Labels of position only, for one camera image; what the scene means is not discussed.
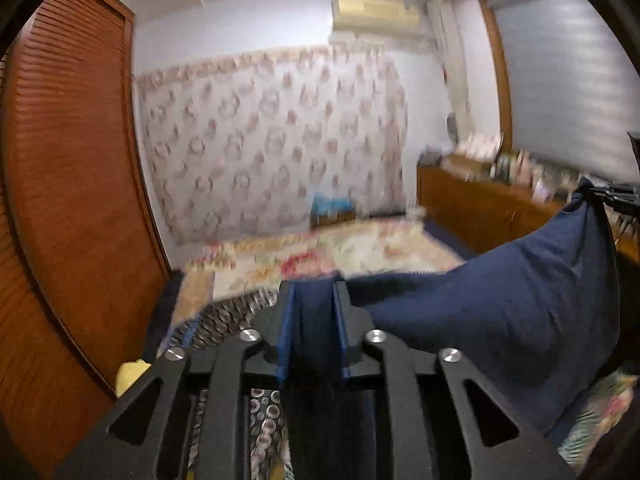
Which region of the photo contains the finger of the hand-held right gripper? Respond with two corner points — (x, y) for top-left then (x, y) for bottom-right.
(585, 182), (640, 213)

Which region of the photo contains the wooden louvered wardrobe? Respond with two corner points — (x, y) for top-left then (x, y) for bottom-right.
(0, 0), (173, 461)

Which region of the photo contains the floral blanket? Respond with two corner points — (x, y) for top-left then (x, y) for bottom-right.
(182, 217), (468, 321)

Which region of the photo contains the palm leaf bed sheet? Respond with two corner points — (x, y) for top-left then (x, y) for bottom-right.
(555, 367), (638, 476)

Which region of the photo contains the long wooden cabinet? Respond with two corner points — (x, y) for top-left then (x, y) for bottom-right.
(416, 162), (640, 266)

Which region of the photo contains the tied beige side curtain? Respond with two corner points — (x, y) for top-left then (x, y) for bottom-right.
(425, 0), (473, 146)

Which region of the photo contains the circle patterned sheer curtain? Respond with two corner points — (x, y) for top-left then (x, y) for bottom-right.
(134, 45), (408, 246)

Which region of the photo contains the beige wall air conditioner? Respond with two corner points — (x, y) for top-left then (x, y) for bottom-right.
(327, 0), (431, 51)

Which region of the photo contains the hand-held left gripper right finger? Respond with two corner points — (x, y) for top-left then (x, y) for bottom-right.
(332, 280), (576, 480)

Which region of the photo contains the floral cloth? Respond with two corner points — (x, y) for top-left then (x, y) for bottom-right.
(455, 135), (503, 158)

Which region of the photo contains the navy printed t-shirt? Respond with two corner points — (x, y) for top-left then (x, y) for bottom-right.
(280, 177), (626, 480)

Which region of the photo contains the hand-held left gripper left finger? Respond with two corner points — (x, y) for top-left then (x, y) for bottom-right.
(52, 280), (306, 480)

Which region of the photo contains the open cardboard box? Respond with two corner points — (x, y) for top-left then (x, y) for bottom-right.
(442, 152), (493, 176)

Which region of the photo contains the wooden window frame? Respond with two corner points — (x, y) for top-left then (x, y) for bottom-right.
(477, 0), (566, 161)

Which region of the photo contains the yellow soft item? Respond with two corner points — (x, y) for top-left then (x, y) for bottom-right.
(115, 359), (153, 396)

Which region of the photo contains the navy bed sheet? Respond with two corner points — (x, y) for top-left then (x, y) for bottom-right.
(422, 222), (481, 261)

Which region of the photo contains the grey window blind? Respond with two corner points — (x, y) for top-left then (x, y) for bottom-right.
(492, 0), (640, 171)

